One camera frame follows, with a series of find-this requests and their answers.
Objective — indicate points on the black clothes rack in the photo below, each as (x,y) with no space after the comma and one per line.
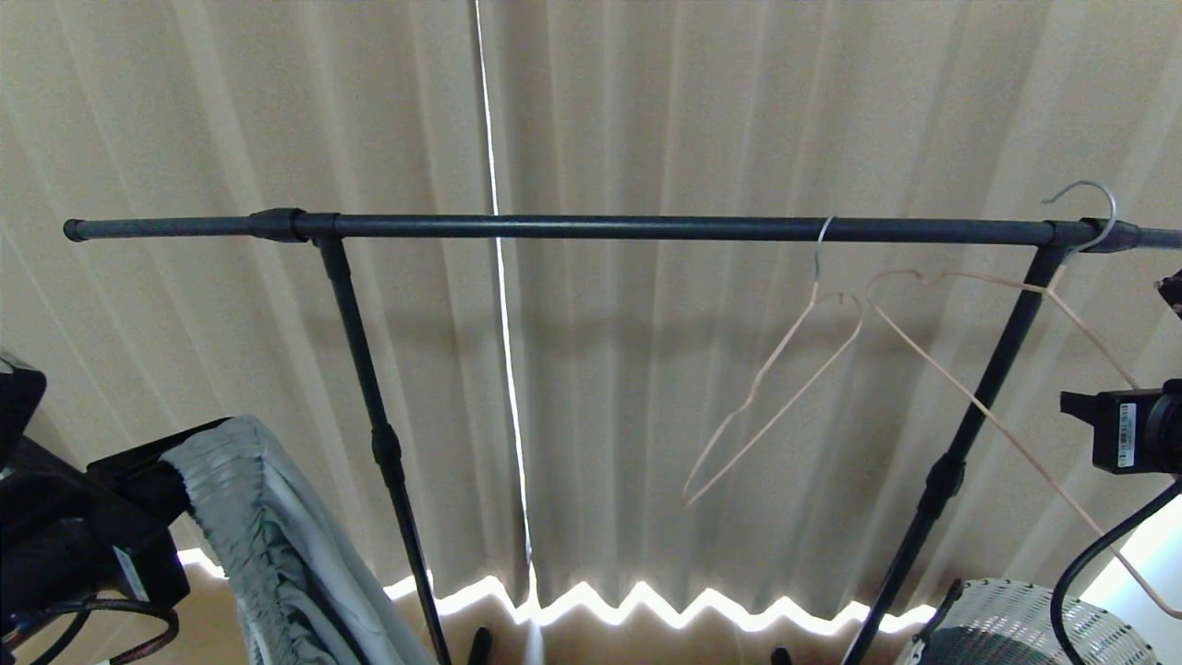
(646,227)

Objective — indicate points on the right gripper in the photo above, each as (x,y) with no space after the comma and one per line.
(1154,434)

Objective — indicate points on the pale grey shorts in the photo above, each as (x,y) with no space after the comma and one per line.
(277,554)

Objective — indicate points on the pink clothes hanger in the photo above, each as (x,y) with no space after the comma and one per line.
(1114,214)
(817,263)

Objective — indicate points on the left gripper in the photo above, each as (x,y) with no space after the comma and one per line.
(74,536)

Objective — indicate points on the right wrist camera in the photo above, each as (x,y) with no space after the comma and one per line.
(1171,296)

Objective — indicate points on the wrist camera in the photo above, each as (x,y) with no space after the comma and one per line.
(18,406)
(1171,296)

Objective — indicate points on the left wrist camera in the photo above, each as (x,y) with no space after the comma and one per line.
(18,406)

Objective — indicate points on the white laundry basket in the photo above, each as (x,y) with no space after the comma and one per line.
(1016,614)

